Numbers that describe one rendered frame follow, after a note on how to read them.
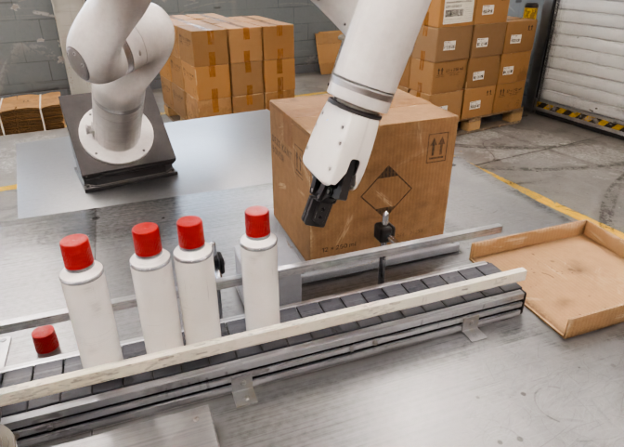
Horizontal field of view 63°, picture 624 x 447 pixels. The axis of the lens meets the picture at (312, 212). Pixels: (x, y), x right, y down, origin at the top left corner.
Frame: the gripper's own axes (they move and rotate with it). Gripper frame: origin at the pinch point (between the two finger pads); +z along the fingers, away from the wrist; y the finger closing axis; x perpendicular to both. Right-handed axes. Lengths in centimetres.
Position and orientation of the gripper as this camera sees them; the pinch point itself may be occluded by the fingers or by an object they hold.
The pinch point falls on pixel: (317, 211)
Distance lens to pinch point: 72.2
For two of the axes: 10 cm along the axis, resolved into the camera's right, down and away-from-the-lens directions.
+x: 8.8, 1.6, 4.5
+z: -3.2, 8.9, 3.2
